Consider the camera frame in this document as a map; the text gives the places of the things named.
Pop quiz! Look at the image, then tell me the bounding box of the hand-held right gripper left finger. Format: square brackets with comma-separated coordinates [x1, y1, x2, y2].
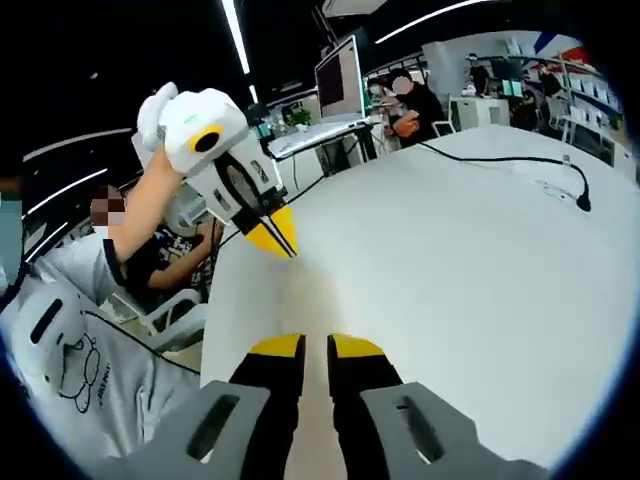
[92, 332, 307, 480]

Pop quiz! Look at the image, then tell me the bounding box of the curved ceiling light strip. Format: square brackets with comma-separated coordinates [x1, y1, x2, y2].
[219, 0, 252, 74]

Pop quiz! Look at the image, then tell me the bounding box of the person's own torso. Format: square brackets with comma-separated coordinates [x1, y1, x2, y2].
[0, 234, 204, 464]

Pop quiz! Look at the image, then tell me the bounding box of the straight ceiling light strip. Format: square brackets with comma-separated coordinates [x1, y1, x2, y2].
[374, 0, 484, 44]

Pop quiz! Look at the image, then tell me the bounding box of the white cabinet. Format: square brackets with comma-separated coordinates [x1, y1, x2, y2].
[448, 94, 512, 135]

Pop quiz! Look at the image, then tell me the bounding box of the white chest-worn device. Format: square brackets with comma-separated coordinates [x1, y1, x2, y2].
[8, 291, 90, 384]

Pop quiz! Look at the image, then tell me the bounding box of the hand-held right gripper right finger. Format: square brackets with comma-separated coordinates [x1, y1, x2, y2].
[326, 332, 550, 480]

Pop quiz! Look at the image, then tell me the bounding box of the thin black device cable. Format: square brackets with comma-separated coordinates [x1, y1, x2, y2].
[79, 307, 202, 375]

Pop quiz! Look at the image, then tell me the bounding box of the white office desk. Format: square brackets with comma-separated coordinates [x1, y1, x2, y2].
[267, 115, 384, 176]

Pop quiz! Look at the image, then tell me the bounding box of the white plastic chair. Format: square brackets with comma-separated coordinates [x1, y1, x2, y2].
[110, 287, 209, 354]

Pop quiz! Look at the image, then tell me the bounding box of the white wall shelf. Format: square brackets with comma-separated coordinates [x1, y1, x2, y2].
[502, 32, 626, 126]

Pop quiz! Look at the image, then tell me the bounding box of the ceiling air conditioner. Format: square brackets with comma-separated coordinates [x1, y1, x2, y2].
[323, 0, 382, 15]

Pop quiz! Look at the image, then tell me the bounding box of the black gooseneck cable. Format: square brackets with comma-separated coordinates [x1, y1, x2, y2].
[418, 141, 594, 214]

